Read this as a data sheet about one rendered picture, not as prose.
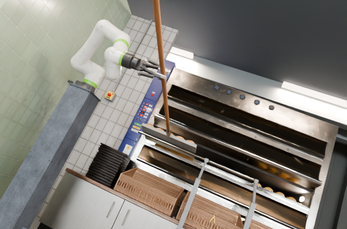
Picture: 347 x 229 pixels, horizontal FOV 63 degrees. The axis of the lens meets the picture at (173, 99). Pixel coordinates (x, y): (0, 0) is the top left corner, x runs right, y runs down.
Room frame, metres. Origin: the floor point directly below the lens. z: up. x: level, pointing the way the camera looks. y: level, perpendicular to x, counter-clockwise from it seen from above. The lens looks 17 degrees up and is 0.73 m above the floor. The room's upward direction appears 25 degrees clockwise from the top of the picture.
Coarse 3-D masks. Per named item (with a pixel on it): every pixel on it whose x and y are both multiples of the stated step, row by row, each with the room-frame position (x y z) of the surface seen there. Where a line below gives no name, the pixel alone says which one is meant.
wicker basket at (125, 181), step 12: (120, 180) 2.68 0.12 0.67; (132, 180) 2.65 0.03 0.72; (144, 180) 3.08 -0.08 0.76; (156, 180) 3.07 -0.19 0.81; (120, 192) 2.66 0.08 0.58; (132, 192) 2.64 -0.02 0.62; (144, 192) 3.04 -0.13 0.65; (156, 192) 2.61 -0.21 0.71; (168, 192) 3.02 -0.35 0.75; (180, 192) 2.81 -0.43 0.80; (156, 204) 2.59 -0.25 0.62; (168, 204) 2.98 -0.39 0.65
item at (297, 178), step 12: (156, 120) 3.07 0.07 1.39; (180, 132) 3.06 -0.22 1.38; (192, 132) 2.93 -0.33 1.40; (204, 144) 3.06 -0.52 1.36; (216, 144) 2.92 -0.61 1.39; (240, 156) 2.91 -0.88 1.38; (252, 156) 2.80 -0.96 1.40; (264, 168) 2.90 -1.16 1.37; (276, 168) 2.78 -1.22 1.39; (288, 180) 2.89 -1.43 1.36; (300, 180) 2.77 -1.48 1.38; (312, 180) 2.68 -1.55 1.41
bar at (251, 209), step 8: (152, 136) 2.78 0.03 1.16; (168, 144) 2.74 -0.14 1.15; (192, 152) 2.70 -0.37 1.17; (208, 160) 2.66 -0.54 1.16; (224, 168) 2.63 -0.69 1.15; (200, 176) 2.49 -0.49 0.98; (248, 176) 2.58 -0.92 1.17; (256, 184) 2.54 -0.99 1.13; (192, 192) 2.44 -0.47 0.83; (192, 200) 2.44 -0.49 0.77; (184, 208) 2.44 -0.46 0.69; (184, 216) 2.44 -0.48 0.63; (248, 216) 2.34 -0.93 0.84; (248, 224) 2.34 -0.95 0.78
